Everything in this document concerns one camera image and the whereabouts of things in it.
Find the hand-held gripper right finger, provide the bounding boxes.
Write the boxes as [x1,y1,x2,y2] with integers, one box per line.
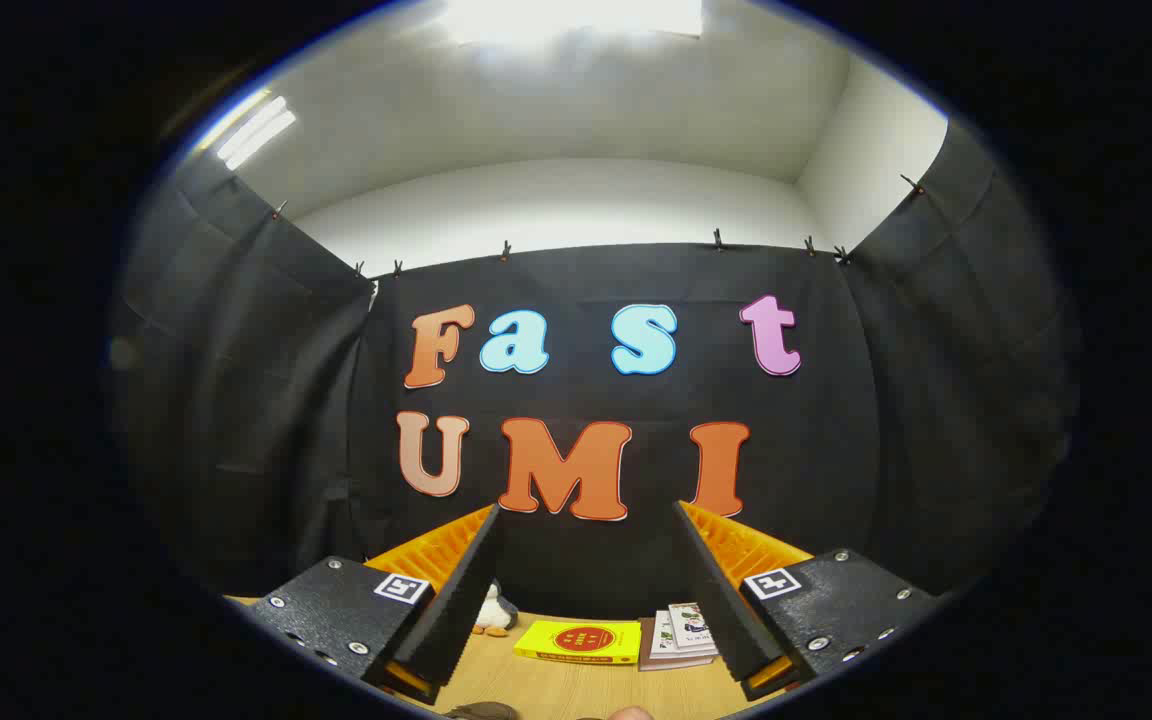
[673,500,942,703]

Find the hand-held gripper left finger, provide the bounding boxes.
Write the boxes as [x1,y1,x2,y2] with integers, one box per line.
[248,503,505,707]

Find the penguin plush toy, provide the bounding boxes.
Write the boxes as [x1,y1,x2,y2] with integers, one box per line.
[471,580,519,638]

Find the yellow book with red circle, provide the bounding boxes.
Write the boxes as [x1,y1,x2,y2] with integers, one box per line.
[513,619,643,666]

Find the black backdrop cloth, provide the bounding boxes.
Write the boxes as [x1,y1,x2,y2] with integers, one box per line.
[106,120,1082,621]

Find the row of black cloth clips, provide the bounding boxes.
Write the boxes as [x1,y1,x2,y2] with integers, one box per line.
[271,172,927,279]

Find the ceiling light tube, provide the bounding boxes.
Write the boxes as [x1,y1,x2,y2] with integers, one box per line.
[214,95,297,171]

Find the ceiling light panel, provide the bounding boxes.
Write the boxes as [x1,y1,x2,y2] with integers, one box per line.
[436,0,705,46]

